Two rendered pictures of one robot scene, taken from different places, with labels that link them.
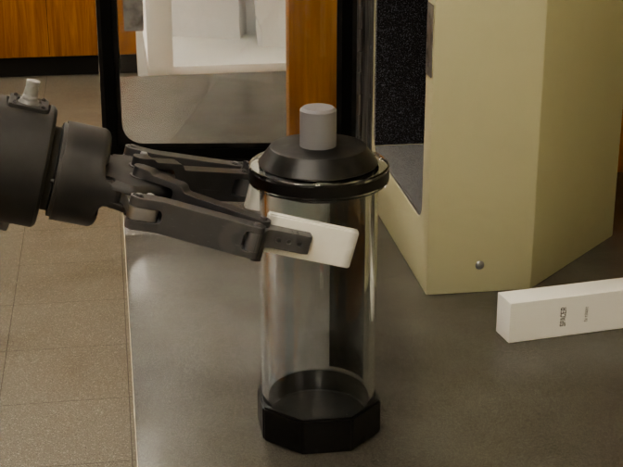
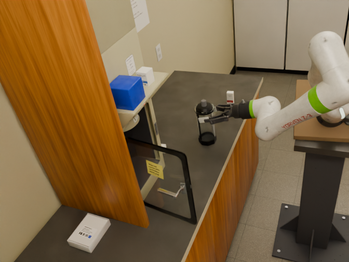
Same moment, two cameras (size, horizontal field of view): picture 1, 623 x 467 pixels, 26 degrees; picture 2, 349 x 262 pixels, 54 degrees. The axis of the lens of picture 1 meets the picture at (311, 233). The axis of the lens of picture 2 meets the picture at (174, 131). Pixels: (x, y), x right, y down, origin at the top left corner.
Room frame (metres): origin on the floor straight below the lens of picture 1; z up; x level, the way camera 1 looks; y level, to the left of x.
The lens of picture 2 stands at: (2.31, 0.80, 2.18)
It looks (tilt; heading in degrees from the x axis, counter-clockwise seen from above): 36 degrees down; 218
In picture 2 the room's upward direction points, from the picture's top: 10 degrees counter-clockwise
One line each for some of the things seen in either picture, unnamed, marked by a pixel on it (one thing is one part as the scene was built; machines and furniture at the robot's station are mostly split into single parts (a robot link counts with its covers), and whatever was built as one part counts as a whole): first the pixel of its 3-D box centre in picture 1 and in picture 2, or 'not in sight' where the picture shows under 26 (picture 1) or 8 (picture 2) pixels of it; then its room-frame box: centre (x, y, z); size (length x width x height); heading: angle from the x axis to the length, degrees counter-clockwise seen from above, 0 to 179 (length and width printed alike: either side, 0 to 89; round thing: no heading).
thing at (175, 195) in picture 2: not in sight; (170, 190); (1.60, 0.17, 1.20); 0.10 x 0.05 x 0.03; 91
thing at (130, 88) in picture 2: not in sight; (125, 92); (1.51, -0.02, 1.56); 0.10 x 0.10 x 0.09; 9
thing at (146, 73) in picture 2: not in sight; (145, 76); (1.36, -0.04, 1.54); 0.05 x 0.05 x 0.06; 3
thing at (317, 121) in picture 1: (318, 148); (203, 105); (0.99, -0.01, 1.18); 0.09 x 0.09 x 0.07
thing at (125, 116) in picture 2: not in sight; (142, 100); (1.42, -0.04, 1.46); 0.32 x 0.12 x 0.10; 9
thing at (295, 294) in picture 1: (318, 291); (205, 123); (0.99, -0.01, 1.06); 0.11 x 0.11 x 0.21
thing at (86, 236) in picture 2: not in sight; (89, 232); (1.79, -0.18, 0.96); 0.16 x 0.12 x 0.04; 8
